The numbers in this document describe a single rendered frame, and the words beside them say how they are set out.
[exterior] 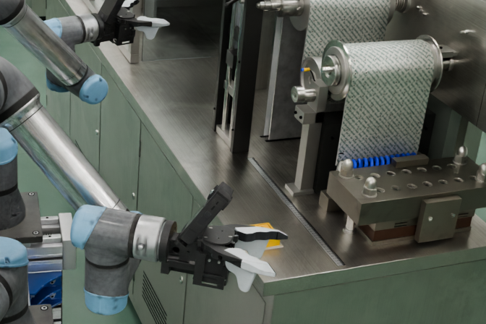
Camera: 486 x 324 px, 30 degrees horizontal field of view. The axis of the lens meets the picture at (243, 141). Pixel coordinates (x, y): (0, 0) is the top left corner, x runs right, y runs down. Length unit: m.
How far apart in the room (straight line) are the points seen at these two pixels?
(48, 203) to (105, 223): 2.51
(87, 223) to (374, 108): 0.95
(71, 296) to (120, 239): 1.96
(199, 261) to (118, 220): 0.15
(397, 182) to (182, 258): 0.83
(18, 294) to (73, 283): 1.70
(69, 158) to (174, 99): 1.23
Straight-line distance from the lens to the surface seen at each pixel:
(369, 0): 2.41
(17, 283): 1.81
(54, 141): 1.63
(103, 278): 1.56
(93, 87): 2.29
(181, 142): 2.56
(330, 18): 2.36
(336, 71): 2.17
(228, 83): 2.54
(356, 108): 2.21
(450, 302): 2.34
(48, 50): 2.21
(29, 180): 4.20
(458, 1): 2.35
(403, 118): 2.30
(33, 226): 2.31
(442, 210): 2.20
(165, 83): 2.94
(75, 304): 3.41
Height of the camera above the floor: 2.04
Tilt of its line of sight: 26 degrees down
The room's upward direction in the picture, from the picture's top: 6 degrees clockwise
